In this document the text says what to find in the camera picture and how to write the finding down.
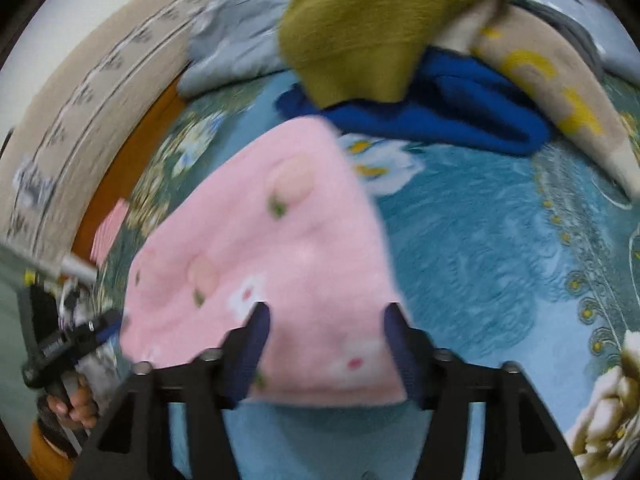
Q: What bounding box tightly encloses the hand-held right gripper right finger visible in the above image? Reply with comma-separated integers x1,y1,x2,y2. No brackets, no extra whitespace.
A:
382,302,583,480

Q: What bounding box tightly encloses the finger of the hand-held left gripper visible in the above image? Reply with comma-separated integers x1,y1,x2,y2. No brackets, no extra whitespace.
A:
75,309,124,359

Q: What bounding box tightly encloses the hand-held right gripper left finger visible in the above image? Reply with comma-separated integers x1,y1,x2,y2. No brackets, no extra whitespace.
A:
70,302,273,480

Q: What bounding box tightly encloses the pink printed fleece garment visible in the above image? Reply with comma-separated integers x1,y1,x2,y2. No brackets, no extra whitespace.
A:
119,115,408,407

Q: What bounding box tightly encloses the person's left forearm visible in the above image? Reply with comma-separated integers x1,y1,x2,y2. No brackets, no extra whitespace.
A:
25,402,83,480

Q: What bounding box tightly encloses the person's left hand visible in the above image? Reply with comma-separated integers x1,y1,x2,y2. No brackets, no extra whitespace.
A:
46,377,99,431

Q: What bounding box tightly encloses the small pink striped cloth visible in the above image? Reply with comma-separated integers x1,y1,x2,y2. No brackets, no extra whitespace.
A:
89,198,132,267

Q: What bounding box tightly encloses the teal floral blanket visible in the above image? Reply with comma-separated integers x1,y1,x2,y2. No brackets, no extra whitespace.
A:
95,67,640,480

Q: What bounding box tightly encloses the beige patterned cloth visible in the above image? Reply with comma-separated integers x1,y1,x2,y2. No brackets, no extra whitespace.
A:
0,0,251,266

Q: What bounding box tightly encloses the blue knit garment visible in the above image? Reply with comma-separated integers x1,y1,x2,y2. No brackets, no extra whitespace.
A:
275,46,553,157

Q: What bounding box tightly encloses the beige garment with yellow print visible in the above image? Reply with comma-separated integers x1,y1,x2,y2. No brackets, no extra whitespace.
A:
435,0,640,201

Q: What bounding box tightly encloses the grey floral quilt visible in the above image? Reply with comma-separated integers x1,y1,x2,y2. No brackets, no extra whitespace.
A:
177,0,640,98

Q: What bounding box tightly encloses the olive green knit sweater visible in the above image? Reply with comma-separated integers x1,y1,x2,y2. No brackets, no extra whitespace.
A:
277,0,528,110

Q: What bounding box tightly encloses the orange wooden bed frame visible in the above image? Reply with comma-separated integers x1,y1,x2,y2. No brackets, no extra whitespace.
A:
70,77,191,263

